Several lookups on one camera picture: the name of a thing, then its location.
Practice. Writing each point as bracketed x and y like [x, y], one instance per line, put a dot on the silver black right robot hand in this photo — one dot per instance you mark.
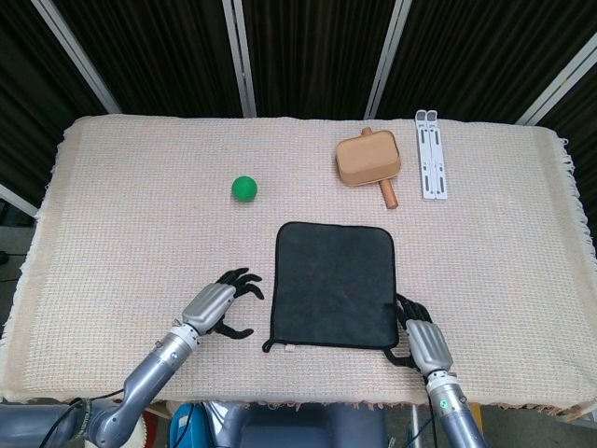
[426, 345]

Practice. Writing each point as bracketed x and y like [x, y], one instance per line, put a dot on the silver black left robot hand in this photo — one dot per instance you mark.
[207, 305]

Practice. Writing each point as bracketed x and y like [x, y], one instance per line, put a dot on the black and pink cloth pad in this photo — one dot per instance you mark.
[333, 284]

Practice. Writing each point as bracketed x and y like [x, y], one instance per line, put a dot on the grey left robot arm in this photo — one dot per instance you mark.
[149, 378]

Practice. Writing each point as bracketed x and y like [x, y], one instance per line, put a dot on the green ball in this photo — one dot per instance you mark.
[244, 188]

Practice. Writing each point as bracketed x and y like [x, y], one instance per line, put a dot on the blue plastic object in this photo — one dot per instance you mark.
[184, 427]

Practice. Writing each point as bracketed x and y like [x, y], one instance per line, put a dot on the white drum red rim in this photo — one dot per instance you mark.
[140, 434]

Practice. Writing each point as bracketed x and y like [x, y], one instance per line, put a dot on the grey robot torso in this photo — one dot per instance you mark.
[298, 429]

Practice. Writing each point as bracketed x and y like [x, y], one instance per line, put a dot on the wooden cylinder stick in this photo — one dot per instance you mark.
[388, 196]

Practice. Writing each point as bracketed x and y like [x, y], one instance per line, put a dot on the white folding stand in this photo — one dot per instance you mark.
[431, 158]

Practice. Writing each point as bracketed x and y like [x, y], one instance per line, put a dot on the white partition post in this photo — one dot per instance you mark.
[16, 200]
[387, 60]
[240, 60]
[74, 51]
[555, 86]

